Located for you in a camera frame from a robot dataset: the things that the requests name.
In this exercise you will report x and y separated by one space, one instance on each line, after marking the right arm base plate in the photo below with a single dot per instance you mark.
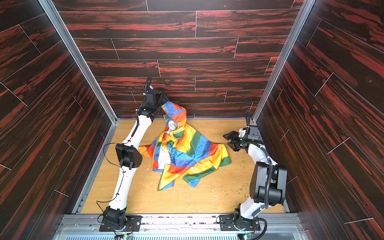
229 222

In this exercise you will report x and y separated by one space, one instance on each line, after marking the rainbow striped hooded jacket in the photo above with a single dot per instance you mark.
181 152

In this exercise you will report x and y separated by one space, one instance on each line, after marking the right aluminium corner post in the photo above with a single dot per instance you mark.
287 48

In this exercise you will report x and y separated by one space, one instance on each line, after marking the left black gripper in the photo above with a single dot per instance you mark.
162 98

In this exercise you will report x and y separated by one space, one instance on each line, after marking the left aluminium corner post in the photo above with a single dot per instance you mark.
58 23

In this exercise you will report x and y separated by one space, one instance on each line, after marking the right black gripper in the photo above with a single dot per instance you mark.
236 140

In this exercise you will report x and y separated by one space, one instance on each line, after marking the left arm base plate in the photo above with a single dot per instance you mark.
128 223

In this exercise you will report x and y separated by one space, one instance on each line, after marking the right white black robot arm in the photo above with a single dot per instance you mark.
268 182

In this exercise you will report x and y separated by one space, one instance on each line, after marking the aluminium front rail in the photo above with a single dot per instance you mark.
181 227

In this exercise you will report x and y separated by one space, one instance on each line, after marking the aluminium corner post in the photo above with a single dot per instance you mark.
287 48
58 23

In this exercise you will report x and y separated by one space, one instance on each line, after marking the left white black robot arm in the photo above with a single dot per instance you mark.
114 216

